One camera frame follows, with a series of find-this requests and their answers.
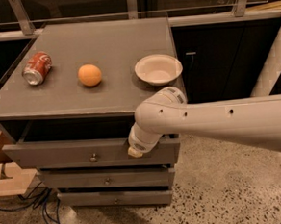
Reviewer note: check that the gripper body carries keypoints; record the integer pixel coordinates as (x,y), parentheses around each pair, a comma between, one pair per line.
(141,145)

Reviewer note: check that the grey top drawer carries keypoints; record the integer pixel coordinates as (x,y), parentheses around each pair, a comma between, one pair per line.
(85,142)

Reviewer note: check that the grey drawer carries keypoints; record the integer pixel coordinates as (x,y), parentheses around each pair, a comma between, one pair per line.
(131,177)
(85,142)
(106,198)

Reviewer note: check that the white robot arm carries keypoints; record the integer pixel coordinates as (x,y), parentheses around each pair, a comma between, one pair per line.
(254,121)

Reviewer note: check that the grey middle drawer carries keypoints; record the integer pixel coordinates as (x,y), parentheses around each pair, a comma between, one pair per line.
(131,177)

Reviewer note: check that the grey bottom drawer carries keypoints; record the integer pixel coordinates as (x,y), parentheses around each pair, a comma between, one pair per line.
(106,198)

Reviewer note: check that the grey drawer cabinet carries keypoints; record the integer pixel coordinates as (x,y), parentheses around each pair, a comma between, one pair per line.
(114,47)

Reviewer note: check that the white bowl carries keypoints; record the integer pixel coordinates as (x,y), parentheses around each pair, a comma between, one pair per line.
(158,70)

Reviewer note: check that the orange fruit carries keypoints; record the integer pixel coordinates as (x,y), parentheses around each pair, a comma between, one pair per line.
(89,75)

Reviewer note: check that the dark counter cabinet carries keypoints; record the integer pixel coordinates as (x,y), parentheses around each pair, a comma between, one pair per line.
(223,61)

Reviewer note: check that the red soda can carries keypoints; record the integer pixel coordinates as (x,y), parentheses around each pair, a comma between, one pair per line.
(37,68)

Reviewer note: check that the wooden box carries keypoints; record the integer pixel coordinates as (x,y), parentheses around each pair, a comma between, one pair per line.
(14,180)

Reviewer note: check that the glass railing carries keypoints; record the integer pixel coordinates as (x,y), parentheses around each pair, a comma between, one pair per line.
(34,13)

